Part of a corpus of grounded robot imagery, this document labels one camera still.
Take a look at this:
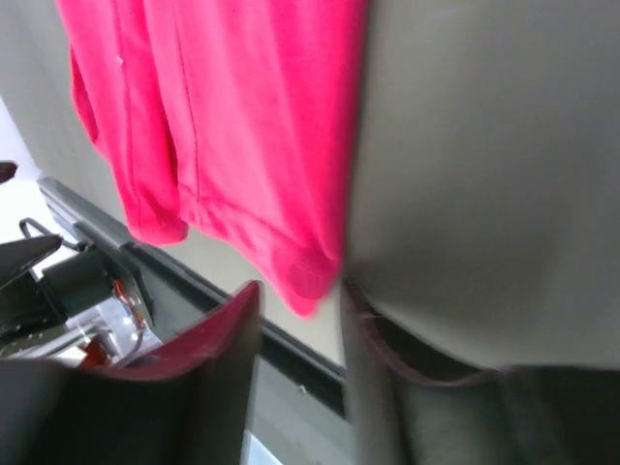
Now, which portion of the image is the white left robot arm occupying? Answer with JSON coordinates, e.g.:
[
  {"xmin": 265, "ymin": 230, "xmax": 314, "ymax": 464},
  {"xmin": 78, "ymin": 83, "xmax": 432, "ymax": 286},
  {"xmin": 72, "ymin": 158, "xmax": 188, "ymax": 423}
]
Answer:
[{"xmin": 1, "ymin": 218, "xmax": 113, "ymax": 357}]

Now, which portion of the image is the pink t shirt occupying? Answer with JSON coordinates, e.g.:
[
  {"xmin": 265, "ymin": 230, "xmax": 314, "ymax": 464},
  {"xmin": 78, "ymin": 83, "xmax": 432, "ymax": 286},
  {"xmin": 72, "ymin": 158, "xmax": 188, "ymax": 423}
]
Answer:
[{"xmin": 56, "ymin": 1, "xmax": 366, "ymax": 317}]

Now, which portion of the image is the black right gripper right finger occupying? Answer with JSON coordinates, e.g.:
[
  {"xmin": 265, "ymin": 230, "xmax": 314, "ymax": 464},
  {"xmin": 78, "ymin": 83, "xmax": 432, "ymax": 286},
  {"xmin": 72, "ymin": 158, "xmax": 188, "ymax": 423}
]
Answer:
[{"xmin": 340, "ymin": 281, "xmax": 619, "ymax": 464}]

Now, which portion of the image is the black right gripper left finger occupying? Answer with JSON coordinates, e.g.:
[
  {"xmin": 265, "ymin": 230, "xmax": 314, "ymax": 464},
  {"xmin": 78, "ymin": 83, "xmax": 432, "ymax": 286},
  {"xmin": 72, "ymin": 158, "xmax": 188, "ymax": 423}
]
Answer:
[{"xmin": 1, "ymin": 281, "xmax": 262, "ymax": 464}]

